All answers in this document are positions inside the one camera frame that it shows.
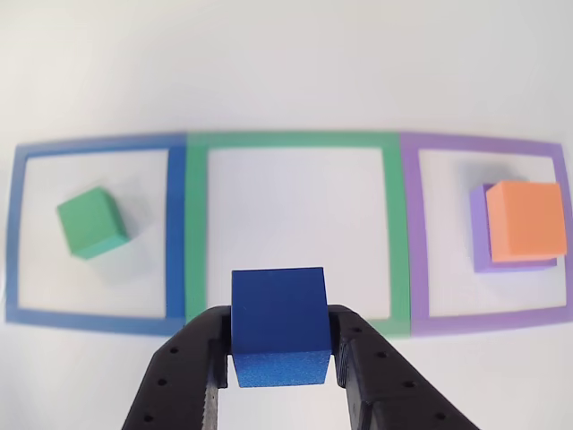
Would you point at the small blue cube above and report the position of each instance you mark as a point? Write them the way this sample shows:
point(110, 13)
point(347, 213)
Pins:
point(277, 309)

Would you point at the purple square block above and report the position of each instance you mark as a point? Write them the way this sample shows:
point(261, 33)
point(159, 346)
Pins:
point(479, 233)

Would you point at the green cube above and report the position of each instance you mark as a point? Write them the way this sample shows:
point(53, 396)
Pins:
point(89, 219)

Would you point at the orange square block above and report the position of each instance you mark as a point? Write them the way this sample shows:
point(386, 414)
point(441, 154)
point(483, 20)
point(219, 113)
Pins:
point(526, 219)

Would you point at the green square frame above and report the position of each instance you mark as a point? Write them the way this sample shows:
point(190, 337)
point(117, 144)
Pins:
point(194, 233)

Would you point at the purple square frame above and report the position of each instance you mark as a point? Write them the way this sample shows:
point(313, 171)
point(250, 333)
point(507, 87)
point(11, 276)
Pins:
point(414, 233)

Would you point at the blue square frame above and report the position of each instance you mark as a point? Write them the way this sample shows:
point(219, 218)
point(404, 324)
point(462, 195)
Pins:
point(13, 233)

